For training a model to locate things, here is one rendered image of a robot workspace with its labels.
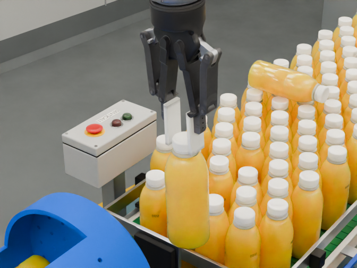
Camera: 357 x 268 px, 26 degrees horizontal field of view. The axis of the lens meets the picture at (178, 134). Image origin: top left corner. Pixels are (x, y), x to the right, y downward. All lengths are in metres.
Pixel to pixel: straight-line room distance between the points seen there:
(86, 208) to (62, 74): 3.27
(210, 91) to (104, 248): 0.28
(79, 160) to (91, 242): 0.52
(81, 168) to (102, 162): 0.06
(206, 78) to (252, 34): 3.89
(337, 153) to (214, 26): 3.47
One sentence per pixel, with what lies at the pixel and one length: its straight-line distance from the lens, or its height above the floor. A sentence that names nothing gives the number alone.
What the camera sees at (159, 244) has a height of 1.05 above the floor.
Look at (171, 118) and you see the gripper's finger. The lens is 1.14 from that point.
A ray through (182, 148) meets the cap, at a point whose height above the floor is 1.34.
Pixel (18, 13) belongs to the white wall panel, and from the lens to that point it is 4.59.
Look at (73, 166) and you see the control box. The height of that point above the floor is 1.03.
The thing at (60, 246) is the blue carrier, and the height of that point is 1.11.
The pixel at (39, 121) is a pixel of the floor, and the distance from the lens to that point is 3.98.
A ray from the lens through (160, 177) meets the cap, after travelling 1.52.
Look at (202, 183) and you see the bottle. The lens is 1.16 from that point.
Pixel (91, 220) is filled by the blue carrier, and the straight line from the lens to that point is 1.17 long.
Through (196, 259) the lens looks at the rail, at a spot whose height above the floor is 0.97.
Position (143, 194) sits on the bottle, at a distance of 1.54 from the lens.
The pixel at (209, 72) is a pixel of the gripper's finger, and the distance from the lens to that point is 1.05.
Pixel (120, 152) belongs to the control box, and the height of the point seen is 1.05.
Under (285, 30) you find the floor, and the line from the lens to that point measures 5.03.
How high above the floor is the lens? 1.93
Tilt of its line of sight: 30 degrees down
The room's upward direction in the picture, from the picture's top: straight up
